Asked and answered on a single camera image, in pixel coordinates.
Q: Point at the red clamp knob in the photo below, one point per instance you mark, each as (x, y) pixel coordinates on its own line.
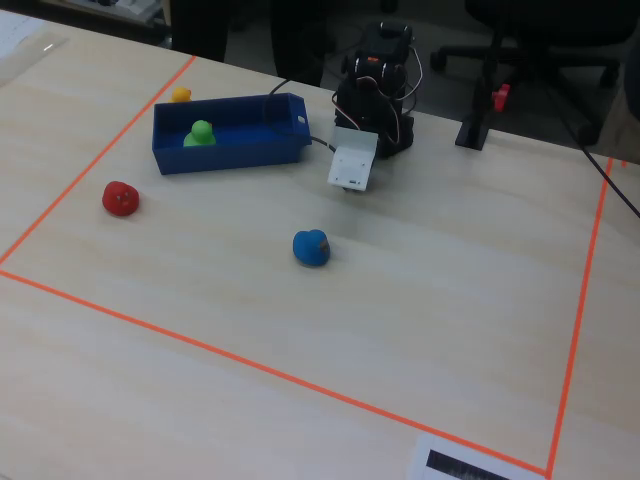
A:
(501, 97)

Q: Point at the black table clamp stand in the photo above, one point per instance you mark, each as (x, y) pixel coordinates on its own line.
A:
(472, 132)

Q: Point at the red rubber duck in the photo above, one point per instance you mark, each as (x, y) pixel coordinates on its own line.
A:
(120, 199)

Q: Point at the blue rubber duck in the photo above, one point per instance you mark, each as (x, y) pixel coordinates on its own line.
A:
(310, 247)

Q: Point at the orange tape border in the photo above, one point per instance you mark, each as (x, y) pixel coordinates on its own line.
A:
(250, 364)

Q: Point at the dark upright panel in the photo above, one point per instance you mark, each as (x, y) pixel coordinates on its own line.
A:
(200, 25)
(300, 35)

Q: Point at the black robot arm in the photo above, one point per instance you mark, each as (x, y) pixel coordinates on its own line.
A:
(370, 100)

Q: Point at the yellow rubber duck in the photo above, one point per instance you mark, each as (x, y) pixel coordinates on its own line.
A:
(181, 95)

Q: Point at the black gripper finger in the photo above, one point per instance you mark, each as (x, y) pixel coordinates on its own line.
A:
(359, 191)
(348, 190)

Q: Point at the blue rectangular box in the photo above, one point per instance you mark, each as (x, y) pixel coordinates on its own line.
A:
(225, 157)

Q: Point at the green rubber duck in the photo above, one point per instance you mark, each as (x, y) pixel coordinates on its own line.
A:
(200, 134)

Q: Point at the clear plastic sheet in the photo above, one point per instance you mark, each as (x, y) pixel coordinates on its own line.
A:
(25, 45)

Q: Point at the black office chair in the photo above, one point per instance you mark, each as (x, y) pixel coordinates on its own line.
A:
(550, 20)

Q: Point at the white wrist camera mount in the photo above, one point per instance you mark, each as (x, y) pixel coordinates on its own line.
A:
(350, 165)

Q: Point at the white paper with black stripe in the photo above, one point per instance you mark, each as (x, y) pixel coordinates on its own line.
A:
(420, 460)

